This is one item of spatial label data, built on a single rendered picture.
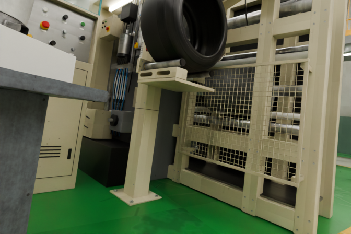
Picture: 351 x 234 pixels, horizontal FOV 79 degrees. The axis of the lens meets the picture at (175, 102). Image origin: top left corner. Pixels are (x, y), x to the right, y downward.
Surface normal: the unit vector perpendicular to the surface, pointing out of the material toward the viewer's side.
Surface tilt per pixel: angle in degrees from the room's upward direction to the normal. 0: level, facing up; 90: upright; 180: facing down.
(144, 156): 90
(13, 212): 90
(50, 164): 90
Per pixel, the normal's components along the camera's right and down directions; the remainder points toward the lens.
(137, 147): -0.70, -0.14
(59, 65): 0.90, 0.08
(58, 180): 0.70, 0.04
